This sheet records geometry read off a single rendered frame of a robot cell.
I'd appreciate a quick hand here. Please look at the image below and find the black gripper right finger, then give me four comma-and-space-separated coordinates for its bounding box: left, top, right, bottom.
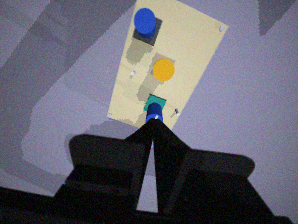
153, 119, 255, 214

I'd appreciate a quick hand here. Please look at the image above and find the pale yellow board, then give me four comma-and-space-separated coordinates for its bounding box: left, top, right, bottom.
107, 0, 229, 130

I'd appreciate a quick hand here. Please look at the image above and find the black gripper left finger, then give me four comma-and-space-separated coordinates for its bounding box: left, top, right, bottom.
69, 118, 156, 210

